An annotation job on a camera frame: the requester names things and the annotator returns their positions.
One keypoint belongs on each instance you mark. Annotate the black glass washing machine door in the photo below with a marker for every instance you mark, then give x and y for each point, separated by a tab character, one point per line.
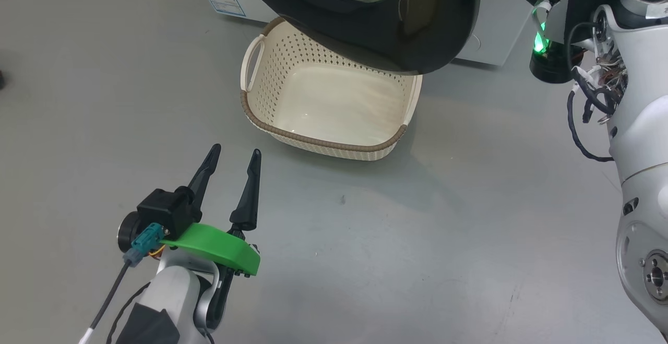
365	25

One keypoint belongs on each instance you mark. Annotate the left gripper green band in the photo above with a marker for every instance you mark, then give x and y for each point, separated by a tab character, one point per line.
219	245

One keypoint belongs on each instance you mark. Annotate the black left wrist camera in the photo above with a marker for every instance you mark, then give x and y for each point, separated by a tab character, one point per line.
162	208

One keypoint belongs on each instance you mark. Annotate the cream perforated laundry basket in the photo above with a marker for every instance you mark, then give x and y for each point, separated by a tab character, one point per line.
334	104

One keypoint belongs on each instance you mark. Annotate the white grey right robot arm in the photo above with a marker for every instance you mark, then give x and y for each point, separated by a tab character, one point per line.
642	125

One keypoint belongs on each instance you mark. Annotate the white washing machine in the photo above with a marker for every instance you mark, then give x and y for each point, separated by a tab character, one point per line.
490	25

